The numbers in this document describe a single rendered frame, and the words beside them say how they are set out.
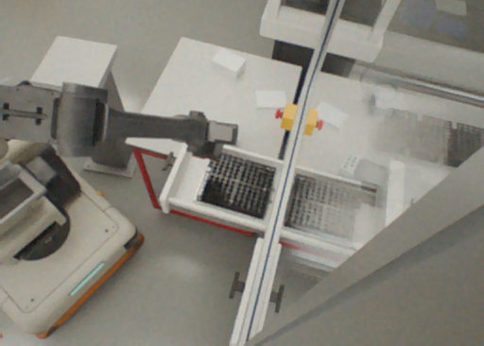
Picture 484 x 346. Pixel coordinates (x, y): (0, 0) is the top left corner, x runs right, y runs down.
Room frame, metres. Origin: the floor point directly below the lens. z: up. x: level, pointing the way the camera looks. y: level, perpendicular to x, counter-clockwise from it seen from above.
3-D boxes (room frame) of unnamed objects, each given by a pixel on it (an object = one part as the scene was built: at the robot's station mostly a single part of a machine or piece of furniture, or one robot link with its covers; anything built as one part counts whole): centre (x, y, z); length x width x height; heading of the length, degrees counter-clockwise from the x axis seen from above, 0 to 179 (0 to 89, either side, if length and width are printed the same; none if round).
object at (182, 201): (0.53, -0.01, 0.86); 0.40 x 0.26 x 0.06; 81
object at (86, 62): (1.08, 0.77, 0.38); 0.30 x 0.30 x 0.76; 87
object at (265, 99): (1.00, -0.09, 0.77); 0.13 x 0.09 x 0.02; 99
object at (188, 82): (0.97, 0.11, 0.38); 0.62 x 0.58 x 0.76; 171
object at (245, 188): (0.53, 0.00, 0.87); 0.22 x 0.18 x 0.06; 81
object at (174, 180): (0.57, 0.20, 0.87); 0.29 x 0.02 x 0.11; 171
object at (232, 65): (1.16, 0.11, 0.79); 0.13 x 0.09 x 0.05; 67
